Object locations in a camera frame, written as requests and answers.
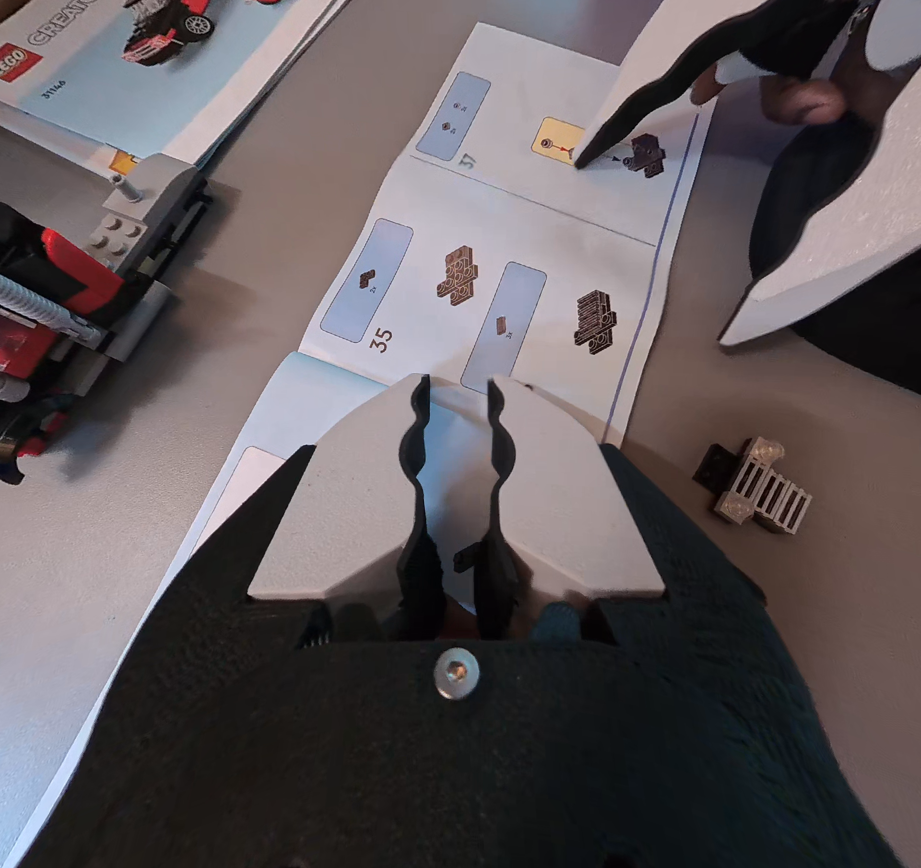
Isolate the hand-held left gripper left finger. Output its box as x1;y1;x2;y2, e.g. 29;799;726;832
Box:
247;374;445;640

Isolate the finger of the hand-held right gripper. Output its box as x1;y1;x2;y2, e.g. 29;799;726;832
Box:
718;66;921;349
574;0;846;169

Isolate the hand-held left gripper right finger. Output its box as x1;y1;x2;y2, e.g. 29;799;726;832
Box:
479;377;666;636

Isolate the black lego plate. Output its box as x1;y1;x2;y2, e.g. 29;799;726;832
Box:
692;442;792;537

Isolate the grey lego grille tile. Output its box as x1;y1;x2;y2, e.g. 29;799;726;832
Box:
752;469;796;520
771;485;814;539
734;454;777;504

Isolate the lego truck model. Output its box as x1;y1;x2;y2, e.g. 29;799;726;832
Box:
0;152;214;486

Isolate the open lego instruction booklet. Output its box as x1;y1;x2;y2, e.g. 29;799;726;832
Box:
0;21;717;855

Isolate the closed lego instruction booklet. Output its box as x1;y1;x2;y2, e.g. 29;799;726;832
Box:
0;0;398;167

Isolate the person's right hand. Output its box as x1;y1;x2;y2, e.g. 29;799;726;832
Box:
689;62;850;128

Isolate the person's left hand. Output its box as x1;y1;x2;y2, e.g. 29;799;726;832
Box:
442;598;482;640

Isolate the black quilted case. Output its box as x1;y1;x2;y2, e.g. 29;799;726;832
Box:
748;109;921;394

